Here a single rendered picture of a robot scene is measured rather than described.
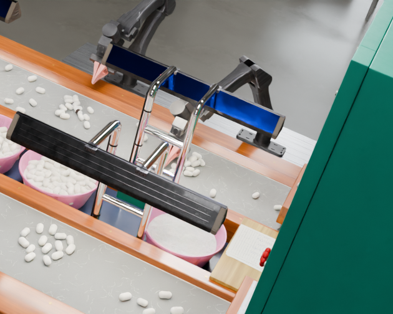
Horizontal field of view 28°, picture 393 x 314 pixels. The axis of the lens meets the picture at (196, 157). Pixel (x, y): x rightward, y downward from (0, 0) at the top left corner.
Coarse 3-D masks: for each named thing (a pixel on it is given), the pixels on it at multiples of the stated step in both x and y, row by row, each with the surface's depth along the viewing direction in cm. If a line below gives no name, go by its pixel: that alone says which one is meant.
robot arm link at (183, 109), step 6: (174, 102) 266; (180, 102) 265; (186, 102) 265; (174, 108) 265; (180, 108) 264; (186, 108) 265; (192, 108) 268; (174, 114) 264; (180, 114) 264; (186, 114) 266; (204, 114) 270; (210, 114) 271; (204, 120) 272
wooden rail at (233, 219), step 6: (0, 108) 269; (6, 108) 270; (0, 114) 266; (6, 114) 267; (12, 114) 268; (6, 126) 267; (108, 186) 263; (228, 210) 255; (228, 216) 253; (234, 216) 253; (240, 216) 254; (228, 222) 252; (234, 222) 251; (240, 222) 252; (258, 222) 254; (228, 228) 253; (234, 228) 252; (270, 228) 253; (228, 234) 254; (228, 240) 256
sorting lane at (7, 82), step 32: (0, 64) 297; (0, 96) 279; (32, 96) 285; (64, 128) 273; (96, 128) 278; (128, 128) 284; (128, 160) 268; (224, 160) 283; (224, 192) 267; (288, 192) 277
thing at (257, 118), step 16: (112, 48) 253; (112, 64) 253; (128, 64) 252; (144, 64) 251; (160, 64) 251; (144, 80) 252; (176, 80) 249; (192, 80) 249; (176, 96) 250; (192, 96) 248; (224, 96) 247; (224, 112) 246; (240, 112) 246; (256, 112) 245; (272, 112) 244; (256, 128) 245; (272, 128) 244
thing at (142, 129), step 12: (168, 72) 245; (156, 84) 238; (216, 84) 247; (204, 96) 239; (144, 108) 241; (144, 120) 243; (192, 120) 236; (144, 132) 245; (156, 132) 244; (192, 132) 239; (180, 144) 242; (132, 156) 251; (180, 156) 244; (180, 168) 246; (120, 192) 259; (144, 204) 257
